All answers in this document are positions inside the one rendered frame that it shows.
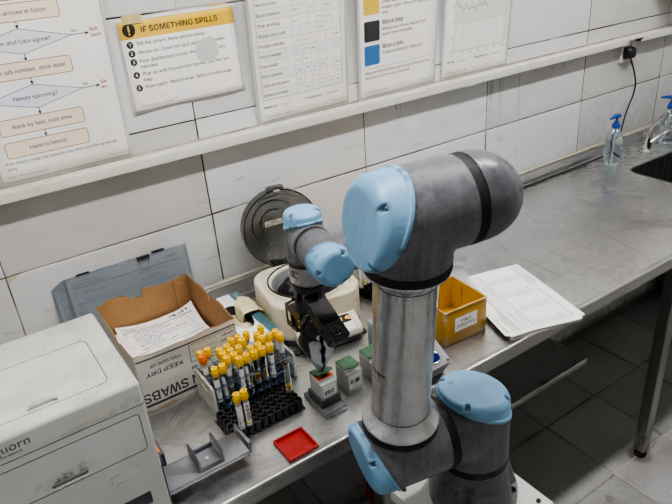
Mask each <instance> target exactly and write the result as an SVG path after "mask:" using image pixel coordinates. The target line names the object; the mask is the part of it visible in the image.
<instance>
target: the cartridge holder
mask: <svg viewBox="0 0 672 504"><path fill-rule="evenodd" d="M337 390H338V389H337ZM304 397H305V398H306V399H307V400H308V401H309V402H310V403H311V404H312V405H313V406H314V407H315V408H316V409H317V410H318V411H319V412H320V413H321V414H322V415H323V416H324V417H325V418H326V419H327V418H329V417H331V416H333V415H335V414H336V413H338V412H340V411H342V410H344V409H346V408H347V403H346V402H345V401H343V400H342V399H341V392H340V391H339V390H338V392H336V393H334V394H332V395H330V396H329V397H327V398H325V399H323V400H322V399H321V398H320V397H319V396H318V395H317V394H316V393H315V392H313V391H312V390H311V387H310V388H308V391H307V392H304Z"/></svg>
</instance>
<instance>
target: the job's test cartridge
mask: <svg viewBox="0 0 672 504"><path fill-rule="evenodd" d="M309 377H310V386H311V390H312V391H313V392H315V393H316V394H317V395H318V396H319V397H320V398H321V399H322V400H323V399H325V398H327V397H329V396H330V395H332V394H334V393H336V392H338V390H337V379H336V378H335V377H334V374H333V373H332V372H331V371H329V372H327V373H325V374H321V375H319V376H315V375H313V374H310V373H309Z"/></svg>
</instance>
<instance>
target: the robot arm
mask: <svg viewBox="0 0 672 504"><path fill-rule="evenodd" d="M522 204H523V186H522V182H521V179H520V177H519V175H518V173H517V171H516V170H515V169H514V167H513V166H512V165H511V164H510V163H509V162H508V161H507V160H505V159H504V158H502V157H501V156H499V155H497V154H495V153H493V152H489V151H485V150H479V149H467V150H460V151H456V152H453V153H449V154H444V155H439V156H435V157H430V158H426V159H422V160H417V161H413V162H408V163H404V164H399V165H387V166H383V167H381V168H379V169H378V170H375V171H371V172H368V173H364V174H362V175H360V176H358V177H357V178H356V179H355V180H354V181H353V182H352V183H351V184H350V186H349V188H348V190H347V192H346V194H345V198H344V202H343V208H342V230H343V231H339V232H335V233H331V234H330V233H329V232H328V231H327V230H326V229H325V228H324V227H323V218H322V213H321V209H320V208H319V207H318V206H316V205H313V204H298V205H294V206H291V207H289V208H287V209H286V210H285V211H284V213H283V230H284V236H285V244H286V252H287V260H288V267H289V272H288V276H289V281H290V282H291V285H292V290H293V291H294V297H293V298H291V300H290V301H288V302H285V311H286V319H287V324H288V325H289V326H290V327H292V329H293V330H295V331H296V332H297V333H298V332H299V333H300V335H299V337H298V341H299V344H300V346H301V349H302V350H303V351H304V353H305V354H306V355H307V358H308V359H309V361H310V362H311V363H312V365H313V366H314V367H315V368H317V369H318V370H320V371H321V370H324V369H325V367H326V365H327V363H328V361H329V360H330V358H331V356H332V353H333V350H334V348H335V347H336V346H338V345H340V344H342V343H344V342H346V341H347V339H348V337H349V335H350V332H349V330H348V329H347V327H346V326H345V324H344V323H343V321H342V320H341V318H340V317H339V315H338V314H337V312H336V311H335V309H334V308H333V306H332V305H331V303H330V302H329V300H328V299H327V297H326V296H325V294H324V293H323V292H322V291H323V290H324V289H325V288H326V287H327V286H328V287H336V286H339V285H342V284H343V283H344V282H345V281H346V280H348V279H349V278H350V277H351V276H352V274H353V271H354V270H357V269H360V270H361V271H362V272H363V274H364V275H365V277H366V278H367V279H368V280H369V281H371V282H372V394H371V395H370V396H369V397H368V399H367V400H366V401H365V403H364V405H363V409H362V420H361V421H355V422H354V423H353V424H351V425H349V427H348V437H349V441H350V444H351V448H352V450H353V453H354V456H355V458H356V460H357V463H358V465H359V467H360V469H361V471H362V473H363V475H364V477H365V479H366V480H367V482H368V484H369V485H370V487H371V488H372V489H373V490H374V491H375V492H376V493H378V494H380V495H386V494H389V493H392V492H395V491H402V489H403V488H405V487H408V486H410V485H413V484H415V483H418V482H420V481H423V480H425V479H428V478H429V494H430V498H431V501H432V503H433V504H516V503H517V495H518V485H517V480H516V477H515V475H514V472H513V470H512V467H511V464H510V462H509V440H510V420H511V418H512V411H511V399H510V395H509V393H508V391H507V389H506V388H505V386H504V385H503V384H502V383H501V382H499V381H498V380H497V379H495V378H493V377H491V376H489V375H487V374H484V373H479V372H477V371H471V370H458V371H453V372H449V373H447V374H445V375H444V376H442V377H441V378H440V381H439V382H438V384H437V386H436V394H433V395H431V386H432V373H433V360H434V347H435V333H436V320H437V307H438V294H439V286H440V285H441V284H443V283H444V282H445V281H447V280H448V278H449V277H450V276H451V274H452V270H453V260H454V252H455V250H456V249H459V248H463V247H466V246H469V245H473V244H477V243H479V242H483V241H486V240H488V239H491V238H493V237H495V236H497V235H499V234H500V233H502V232H503V231H505V230H506V229H507V228H508V227H509V226H510V225H511V224H512V223H513V222H514V221H515V220H516V218H517V216H518V215H519V213H520V210H521V207H522ZM294 301H295V302H294ZM291 302H293V303H291ZM290 303H291V304H290ZM289 304H290V305H289ZM288 311H289V312H290V317H291V321H290V320H289V319H288ZM319 350H321V355H322V356H321V355H320V352H319Z"/></svg>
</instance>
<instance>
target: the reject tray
mask: <svg viewBox="0 0 672 504"><path fill-rule="evenodd" d="M273 444H274V445H275V446H276V448H277V449H278V450H279V451H280V452H281V453H282V455H283V456H284V457H285V458H286V459H287V460H288V461H289V463H292V462H294V461H295V460H297V459H299V458H301V457H303V456H305V455H306V454H308V453H310V452H312V451H314V450H316V449H317V448H319V444H318V443H317V442H316V441H315V440H314V439H313V438H312V437H311V436H310V435H309V434H308V433H307V432H306V431H305V430H304V429H303V428H302V426H300V427H299V428H297V429H295V430H293V431H291V432H289V433H287V434H285V435H283V436H281V437H279V438H277V439H275V440H273Z"/></svg>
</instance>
